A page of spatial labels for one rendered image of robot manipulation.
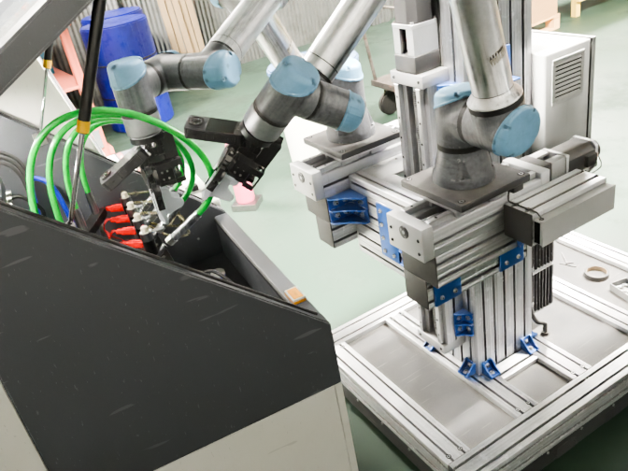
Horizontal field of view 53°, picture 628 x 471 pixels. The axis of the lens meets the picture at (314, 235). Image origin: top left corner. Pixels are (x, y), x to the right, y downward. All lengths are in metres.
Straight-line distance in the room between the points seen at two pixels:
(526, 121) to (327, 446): 0.82
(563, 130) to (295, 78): 1.08
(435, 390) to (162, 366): 1.20
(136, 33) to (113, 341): 5.10
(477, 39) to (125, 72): 0.68
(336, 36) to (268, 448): 0.85
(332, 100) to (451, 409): 1.26
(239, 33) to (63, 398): 0.79
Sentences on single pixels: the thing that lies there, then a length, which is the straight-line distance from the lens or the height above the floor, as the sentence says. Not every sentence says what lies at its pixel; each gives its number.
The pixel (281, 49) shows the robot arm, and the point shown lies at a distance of 1.82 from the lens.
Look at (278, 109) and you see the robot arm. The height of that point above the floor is 1.40.
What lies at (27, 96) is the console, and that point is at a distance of 1.70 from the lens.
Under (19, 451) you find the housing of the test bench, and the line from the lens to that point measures 1.25.
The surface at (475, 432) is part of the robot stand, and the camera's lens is 2.06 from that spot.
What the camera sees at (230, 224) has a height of 0.95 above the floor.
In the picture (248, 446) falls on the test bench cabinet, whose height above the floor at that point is 0.74.
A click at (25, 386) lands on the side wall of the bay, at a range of 1.17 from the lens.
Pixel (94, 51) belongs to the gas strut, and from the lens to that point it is 1.00.
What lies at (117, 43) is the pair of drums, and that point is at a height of 0.81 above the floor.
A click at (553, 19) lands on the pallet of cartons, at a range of 7.41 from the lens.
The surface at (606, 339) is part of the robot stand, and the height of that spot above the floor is 0.21.
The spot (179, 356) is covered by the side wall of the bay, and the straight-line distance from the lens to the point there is 1.19.
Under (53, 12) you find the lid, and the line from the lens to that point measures 0.95.
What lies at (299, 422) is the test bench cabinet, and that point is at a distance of 1.40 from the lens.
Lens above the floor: 1.72
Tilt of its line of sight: 29 degrees down
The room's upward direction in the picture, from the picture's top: 11 degrees counter-clockwise
